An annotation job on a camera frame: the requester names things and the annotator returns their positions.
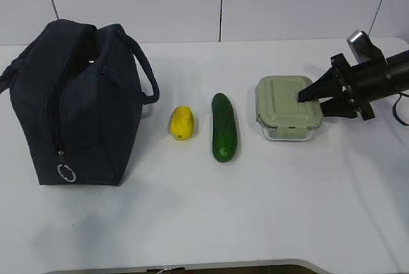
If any green lid glass food container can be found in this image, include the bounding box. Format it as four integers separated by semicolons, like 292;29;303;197
256;75;323;142

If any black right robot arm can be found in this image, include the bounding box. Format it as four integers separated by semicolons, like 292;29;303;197
297;50;408;121

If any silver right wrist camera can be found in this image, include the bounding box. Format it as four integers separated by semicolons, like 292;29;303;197
346;30;384;64

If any navy blue lunch bag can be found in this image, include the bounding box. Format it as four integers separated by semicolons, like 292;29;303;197
1;19;160;186

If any dark green cucumber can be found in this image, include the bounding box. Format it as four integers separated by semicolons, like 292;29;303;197
212;93;238;163

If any yellow lemon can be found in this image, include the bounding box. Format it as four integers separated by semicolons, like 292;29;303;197
169;106;194;141

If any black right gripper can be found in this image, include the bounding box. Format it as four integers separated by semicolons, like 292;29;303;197
298;54;375;121

